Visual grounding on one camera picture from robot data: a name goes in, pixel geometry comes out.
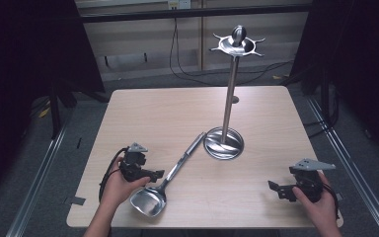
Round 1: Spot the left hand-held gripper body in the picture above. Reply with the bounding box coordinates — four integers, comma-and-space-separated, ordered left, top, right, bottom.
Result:
118, 141, 151, 183

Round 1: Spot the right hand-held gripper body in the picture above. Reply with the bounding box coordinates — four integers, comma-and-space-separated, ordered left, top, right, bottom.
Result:
288, 158, 337, 203

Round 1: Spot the silver metal ladle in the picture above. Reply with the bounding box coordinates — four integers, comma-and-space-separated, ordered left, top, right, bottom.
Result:
129, 131, 208, 218

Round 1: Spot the metal utensil rack stand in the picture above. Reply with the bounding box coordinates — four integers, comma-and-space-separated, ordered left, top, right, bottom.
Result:
202, 25, 266, 161

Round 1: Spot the person's right hand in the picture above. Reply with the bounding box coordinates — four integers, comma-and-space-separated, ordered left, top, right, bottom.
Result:
291, 171, 341, 232

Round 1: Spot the person's left hand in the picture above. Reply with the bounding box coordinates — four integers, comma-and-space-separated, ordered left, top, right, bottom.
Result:
100, 155, 152, 211

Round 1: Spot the grey tape piece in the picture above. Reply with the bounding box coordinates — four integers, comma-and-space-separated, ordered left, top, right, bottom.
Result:
63, 196, 87, 206

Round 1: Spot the black metal stand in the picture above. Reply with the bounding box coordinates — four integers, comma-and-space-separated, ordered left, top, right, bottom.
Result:
48, 78, 111, 140

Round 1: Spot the black curtain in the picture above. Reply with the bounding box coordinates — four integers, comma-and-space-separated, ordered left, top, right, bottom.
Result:
289, 0, 379, 168
0, 0, 106, 207

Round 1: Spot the black horizontal bar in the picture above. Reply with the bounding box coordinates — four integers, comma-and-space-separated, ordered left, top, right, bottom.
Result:
78, 3, 314, 24

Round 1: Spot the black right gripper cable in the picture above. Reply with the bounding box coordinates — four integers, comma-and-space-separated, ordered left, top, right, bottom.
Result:
321, 182, 341, 221

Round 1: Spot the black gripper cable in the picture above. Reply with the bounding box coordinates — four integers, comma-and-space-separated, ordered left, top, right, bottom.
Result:
98, 147, 130, 202
321, 182, 341, 221

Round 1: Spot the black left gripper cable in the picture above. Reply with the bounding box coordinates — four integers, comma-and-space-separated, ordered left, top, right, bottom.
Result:
98, 147, 130, 202

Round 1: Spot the metal floor rail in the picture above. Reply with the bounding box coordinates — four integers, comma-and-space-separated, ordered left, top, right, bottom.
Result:
305, 96, 379, 237
5, 111, 73, 237

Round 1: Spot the white wall socket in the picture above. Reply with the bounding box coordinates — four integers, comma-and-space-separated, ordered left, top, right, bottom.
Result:
167, 0, 191, 11

